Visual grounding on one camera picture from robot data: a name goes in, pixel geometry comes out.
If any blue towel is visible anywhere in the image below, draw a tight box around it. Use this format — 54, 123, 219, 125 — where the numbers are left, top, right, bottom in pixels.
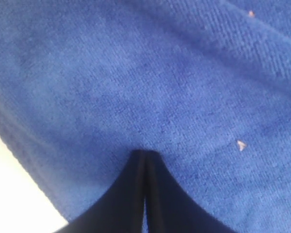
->
0, 0, 291, 233

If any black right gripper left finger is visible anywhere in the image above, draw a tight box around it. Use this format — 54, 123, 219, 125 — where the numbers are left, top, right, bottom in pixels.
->
58, 150, 146, 233

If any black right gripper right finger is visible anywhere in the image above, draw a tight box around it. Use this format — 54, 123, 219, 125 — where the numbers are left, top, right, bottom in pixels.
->
144, 150, 233, 233

